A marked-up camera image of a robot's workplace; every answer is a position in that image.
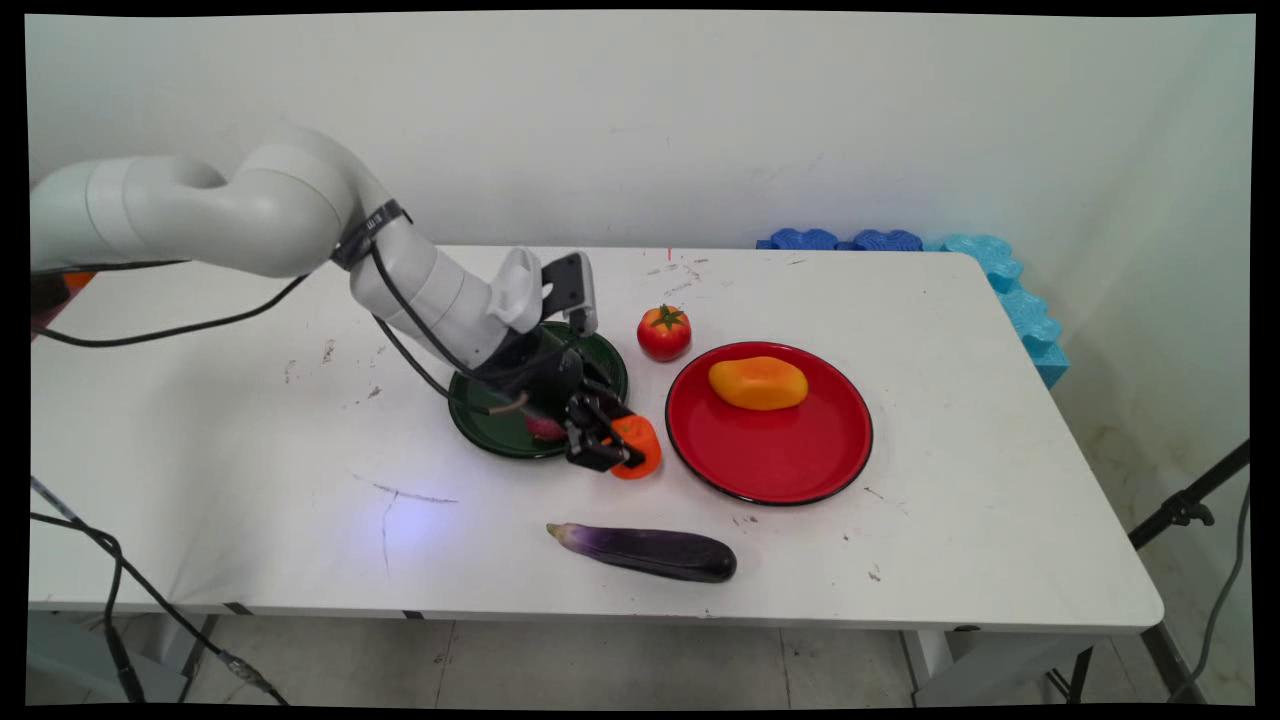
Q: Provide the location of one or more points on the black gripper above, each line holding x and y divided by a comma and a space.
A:
545, 380

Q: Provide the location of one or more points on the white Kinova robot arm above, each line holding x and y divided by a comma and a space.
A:
250, 205

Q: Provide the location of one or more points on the red toy tomato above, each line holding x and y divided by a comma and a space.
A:
664, 336

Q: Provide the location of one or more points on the dark blue foam piece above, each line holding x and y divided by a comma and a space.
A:
888, 241
800, 240

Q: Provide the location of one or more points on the black tripod leg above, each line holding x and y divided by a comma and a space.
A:
1185, 505

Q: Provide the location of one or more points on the light blue foam mat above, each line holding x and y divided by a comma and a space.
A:
1025, 315

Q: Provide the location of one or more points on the black metal table leg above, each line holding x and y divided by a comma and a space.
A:
198, 650
1079, 675
1170, 665

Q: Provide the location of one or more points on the red round plate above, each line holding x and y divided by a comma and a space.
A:
770, 455

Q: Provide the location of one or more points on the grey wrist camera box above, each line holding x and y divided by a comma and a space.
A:
570, 290

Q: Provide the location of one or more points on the yellow orange toy mango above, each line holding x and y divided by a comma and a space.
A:
758, 384

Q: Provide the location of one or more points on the orange toy fruit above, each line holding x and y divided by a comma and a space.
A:
645, 455

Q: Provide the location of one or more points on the purple toy eggplant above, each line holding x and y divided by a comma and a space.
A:
660, 552

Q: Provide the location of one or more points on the orange and dark base object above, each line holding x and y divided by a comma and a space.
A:
50, 295

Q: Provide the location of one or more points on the red purple toy onion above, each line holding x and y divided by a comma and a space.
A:
545, 430

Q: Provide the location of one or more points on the dark green round plate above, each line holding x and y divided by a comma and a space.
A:
490, 430

